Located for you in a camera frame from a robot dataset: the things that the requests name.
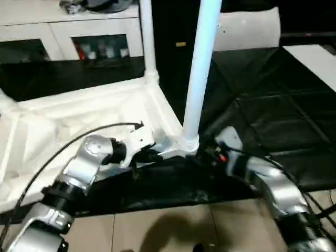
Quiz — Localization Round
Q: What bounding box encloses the black metal stand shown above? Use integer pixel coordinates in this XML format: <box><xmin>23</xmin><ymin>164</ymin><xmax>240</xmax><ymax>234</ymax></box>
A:
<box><xmin>314</xmin><ymin>203</ymin><xmax>336</xmax><ymax>220</ymax></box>

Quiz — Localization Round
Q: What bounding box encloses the white plastic table top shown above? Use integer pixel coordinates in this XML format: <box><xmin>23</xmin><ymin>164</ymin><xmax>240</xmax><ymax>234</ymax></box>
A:
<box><xmin>0</xmin><ymin>76</ymin><xmax>200</xmax><ymax>214</ymax></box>

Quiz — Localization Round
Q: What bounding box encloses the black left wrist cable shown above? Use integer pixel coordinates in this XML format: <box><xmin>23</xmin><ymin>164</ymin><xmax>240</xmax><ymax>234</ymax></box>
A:
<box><xmin>0</xmin><ymin>121</ymin><xmax>145</xmax><ymax>237</ymax></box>

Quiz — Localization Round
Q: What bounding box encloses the white plastic seat panel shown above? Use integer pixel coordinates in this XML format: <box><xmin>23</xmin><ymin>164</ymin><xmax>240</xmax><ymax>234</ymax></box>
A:
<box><xmin>213</xmin><ymin>6</ymin><xmax>281</xmax><ymax>53</ymax></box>

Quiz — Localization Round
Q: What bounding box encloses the dark helmet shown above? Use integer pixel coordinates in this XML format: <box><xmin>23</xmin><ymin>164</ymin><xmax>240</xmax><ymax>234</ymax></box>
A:
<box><xmin>86</xmin><ymin>0</ymin><xmax>135</xmax><ymax>13</ymax></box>

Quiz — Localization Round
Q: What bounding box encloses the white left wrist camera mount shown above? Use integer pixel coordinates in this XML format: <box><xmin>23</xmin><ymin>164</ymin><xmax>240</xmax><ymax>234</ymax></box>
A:
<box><xmin>121</xmin><ymin>128</ymin><xmax>156</xmax><ymax>168</ymax></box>

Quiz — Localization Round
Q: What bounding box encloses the black rod with red mark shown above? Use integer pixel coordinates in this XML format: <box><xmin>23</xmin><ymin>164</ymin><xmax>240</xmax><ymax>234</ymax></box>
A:
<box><xmin>280</xmin><ymin>31</ymin><xmax>336</xmax><ymax>38</ymax></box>

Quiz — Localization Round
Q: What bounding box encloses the white flat board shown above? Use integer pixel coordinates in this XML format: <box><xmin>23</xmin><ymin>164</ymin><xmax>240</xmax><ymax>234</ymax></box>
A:
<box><xmin>281</xmin><ymin>44</ymin><xmax>336</xmax><ymax>93</ymax></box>

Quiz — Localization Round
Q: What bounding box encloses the white cabinet with glass doors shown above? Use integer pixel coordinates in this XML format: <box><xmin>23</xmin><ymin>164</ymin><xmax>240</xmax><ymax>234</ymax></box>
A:
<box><xmin>0</xmin><ymin>0</ymin><xmax>144</xmax><ymax>63</ymax></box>

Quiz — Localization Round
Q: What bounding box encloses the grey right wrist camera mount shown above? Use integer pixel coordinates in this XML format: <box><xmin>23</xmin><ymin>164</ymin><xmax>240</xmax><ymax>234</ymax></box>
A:
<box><xmin>214</xmin><ymin>125</ymin><xmax>244</xmax><ymax>174</ymax></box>

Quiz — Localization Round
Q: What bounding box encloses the black table mat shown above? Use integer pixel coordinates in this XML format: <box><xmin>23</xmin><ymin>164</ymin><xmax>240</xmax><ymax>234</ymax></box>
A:
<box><xmin>0</xmin><ymin>47</ymin><xmax>336</xmax><ymax>218</ymax></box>

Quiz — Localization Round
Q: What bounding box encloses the black cabinet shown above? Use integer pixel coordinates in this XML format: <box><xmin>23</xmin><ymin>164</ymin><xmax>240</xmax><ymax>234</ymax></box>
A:
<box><xmin>151</xmin><ymin>0</ymin><xmax>202</xmax><ymax>79</ymax></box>

